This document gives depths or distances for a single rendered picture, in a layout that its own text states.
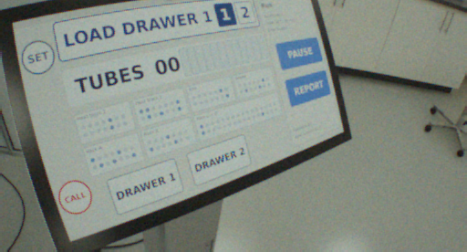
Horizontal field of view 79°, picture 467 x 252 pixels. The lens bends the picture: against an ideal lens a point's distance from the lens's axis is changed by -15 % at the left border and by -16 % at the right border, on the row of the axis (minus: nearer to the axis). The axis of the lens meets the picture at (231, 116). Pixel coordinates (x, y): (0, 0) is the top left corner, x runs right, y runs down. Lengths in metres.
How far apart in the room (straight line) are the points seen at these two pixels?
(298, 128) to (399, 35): 2.47
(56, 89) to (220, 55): 0.23
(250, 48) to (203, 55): 0.08
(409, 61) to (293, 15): 2.60
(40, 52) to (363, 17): 2.56
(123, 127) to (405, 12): 2.66
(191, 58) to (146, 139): 0.12
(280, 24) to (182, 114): 0.23
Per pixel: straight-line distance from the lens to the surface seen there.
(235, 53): 0.50
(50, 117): 0.41
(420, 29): 3.03
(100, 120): 0.42
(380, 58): 3.01
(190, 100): 0.45
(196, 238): 0.79
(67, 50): 0.43
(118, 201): 0.43
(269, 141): 0.51
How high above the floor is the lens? 1.34
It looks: 38 degrees down
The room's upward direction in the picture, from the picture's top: 9 degrees clockwise
